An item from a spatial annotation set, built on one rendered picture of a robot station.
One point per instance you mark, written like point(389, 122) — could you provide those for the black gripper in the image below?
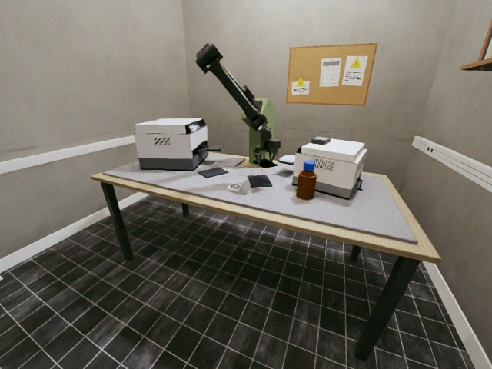
point(258, 155)

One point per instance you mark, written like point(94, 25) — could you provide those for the brown bottle with blue cap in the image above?
point(306, 181)

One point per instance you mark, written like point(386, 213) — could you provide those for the white multi-well plate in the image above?
point(288, 158)

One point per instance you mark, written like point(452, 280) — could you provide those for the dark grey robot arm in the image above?
point(252, 108)

